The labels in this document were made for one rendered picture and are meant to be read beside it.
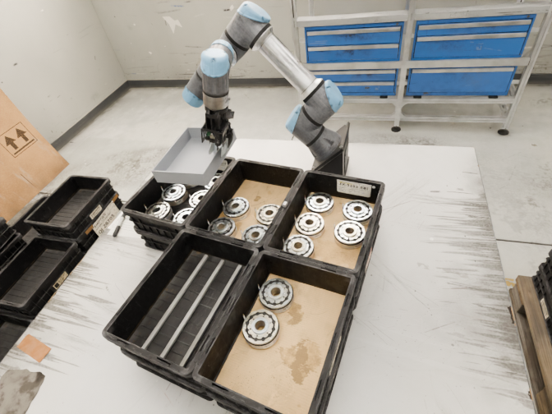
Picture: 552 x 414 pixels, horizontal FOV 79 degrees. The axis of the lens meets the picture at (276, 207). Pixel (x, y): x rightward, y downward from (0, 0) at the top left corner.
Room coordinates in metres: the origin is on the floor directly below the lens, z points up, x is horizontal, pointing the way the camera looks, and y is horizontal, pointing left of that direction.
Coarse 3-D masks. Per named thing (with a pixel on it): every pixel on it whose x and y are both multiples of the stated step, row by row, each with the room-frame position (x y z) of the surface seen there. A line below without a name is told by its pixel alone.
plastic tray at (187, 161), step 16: (192, 128) 1.18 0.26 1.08; (176, 144) 1.10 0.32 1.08; (192, 144) 1.14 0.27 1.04; (208, 144) 1.11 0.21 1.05; (160, 160) 1.00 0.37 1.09; (176, 160) 1.05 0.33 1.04; (192, 160) 1.03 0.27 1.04; (208, 160) 1.01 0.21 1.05; (160, 176) 0.94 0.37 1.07; (176, 176) 0.91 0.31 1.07; (192, 176) 0.89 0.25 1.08; (208, 176) 0.89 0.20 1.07
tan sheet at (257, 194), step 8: (248, 184) 1.09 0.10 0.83; (256, 184) 1.08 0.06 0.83; (264, 184) 1.07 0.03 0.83; (240, 192) 1.05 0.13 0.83; (248, 192) 1.04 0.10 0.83; (256, 192) 1.03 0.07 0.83; (264, 192) 1.02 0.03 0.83; (272, 192) 1.01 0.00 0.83; (280, 192) 1.00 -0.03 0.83; (248, 200) 0.99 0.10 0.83; (256, 200) 0.98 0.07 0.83; (264, 200) 0.97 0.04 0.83; (272, 200) 0.97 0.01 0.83; (280, 200) 0.96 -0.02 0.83; (256, 208) 0.94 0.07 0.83; (224, 216) 0.93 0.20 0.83; (248, 216) 0.90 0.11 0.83; (240, 224) 0.87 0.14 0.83; (248, 224) 0.86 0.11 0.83; (240, 232) 0.83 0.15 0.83
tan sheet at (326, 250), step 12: (312, 192) 0.97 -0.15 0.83; (336, 204) 0.88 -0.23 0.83; (372, 204) 0.85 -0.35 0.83; (336, 216) 0.82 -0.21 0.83; (324, 228) 0.77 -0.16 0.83; (312, 240) 0.73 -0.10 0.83; (324, 240) 0.72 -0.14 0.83; (324, 252) 0.67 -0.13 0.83; (336, 252) 0.66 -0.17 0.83; (348, 252) 0.65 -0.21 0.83; (348, 264) 0.61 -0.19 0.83
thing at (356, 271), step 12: (300, 180) 0.94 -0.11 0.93; (360, 180) 0.88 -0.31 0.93; (372, 180) 0.87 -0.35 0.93; (288, 204) 0.84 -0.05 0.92; (372, 216) 0.70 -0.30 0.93; (276, 228) 0.73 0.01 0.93; (372, 228) 0.66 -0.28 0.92; (276, 252) 0.63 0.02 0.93; (288, 252) 0.62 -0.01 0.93; (360, 252) 0.57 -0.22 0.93; (324, 264) 0.55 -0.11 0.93; (336, 264) 0.55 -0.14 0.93; (360, 264) 0.53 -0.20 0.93
